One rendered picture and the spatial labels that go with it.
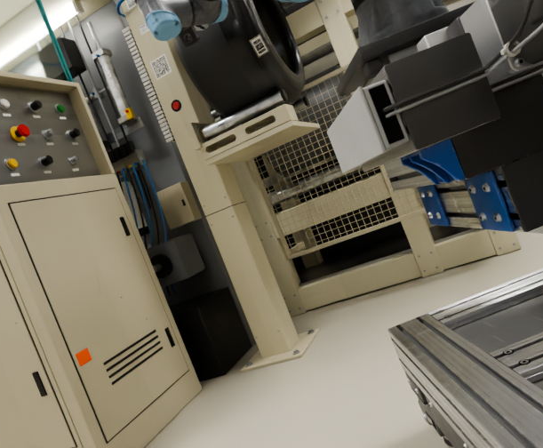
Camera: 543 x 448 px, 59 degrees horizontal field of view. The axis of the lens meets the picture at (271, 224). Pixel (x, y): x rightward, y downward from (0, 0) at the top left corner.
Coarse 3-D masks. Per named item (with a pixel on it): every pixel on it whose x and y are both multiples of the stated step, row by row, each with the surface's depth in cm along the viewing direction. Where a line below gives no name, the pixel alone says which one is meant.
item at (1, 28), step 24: (0, 0) 165; (24, 0) 175; (0, 24) 161; (24, 24) 171; (48, 24) 182; (0, 48) 157; (24, 48) 167; (48, 48) 178; (24, 72) 163; (48, 72) 174
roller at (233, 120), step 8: (272, 96) 165; (280, 96) 163; (256, 104) 167; (264, 104) 166; (272, 104) 165; (240, 112) 169; (248, 112) 168; (256, 112) 168; (224, 120) 172; (232, 120) 171; (240, 120) 170; (208, 128) 175; (216, 128) 173; (224, 128) 173; (208, 136) 176
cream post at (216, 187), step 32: (160, 96) 188; (192, 96) 186; (192, 160) 188; (224, 192) 185; (224, 224) 187; (224, 256) 190; (256, 256) 188; (256, 288) 187; (256, 320) 189; (288, 320) 194
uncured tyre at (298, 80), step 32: (256, 0) 197; (224, 32) 154; (256, 32) 154; (288, 32) 195; (192, 64) 161; (224, 64) 158; (256, 64) 157; (288, 64) 203; (224, 96) 166; (256, 96) 167; (288, 96) 173
